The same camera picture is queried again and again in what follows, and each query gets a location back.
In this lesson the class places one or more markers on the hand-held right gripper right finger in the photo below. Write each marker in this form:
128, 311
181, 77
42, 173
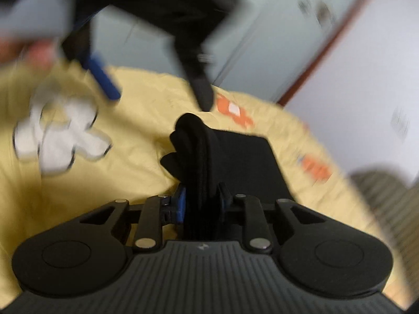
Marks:
224, 201

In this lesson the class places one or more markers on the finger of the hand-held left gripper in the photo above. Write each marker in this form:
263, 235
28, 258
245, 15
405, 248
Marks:
104, 78
199, 81

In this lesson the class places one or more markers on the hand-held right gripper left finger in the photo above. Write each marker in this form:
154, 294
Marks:
179, 204

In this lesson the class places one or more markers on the black pants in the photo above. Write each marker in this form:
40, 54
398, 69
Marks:
245, 163

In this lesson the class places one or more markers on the person's left hand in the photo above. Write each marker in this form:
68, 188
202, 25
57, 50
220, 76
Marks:
39, 54

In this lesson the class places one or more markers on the yellow flower-print blanket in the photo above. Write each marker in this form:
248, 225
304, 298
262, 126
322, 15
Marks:
137, 130

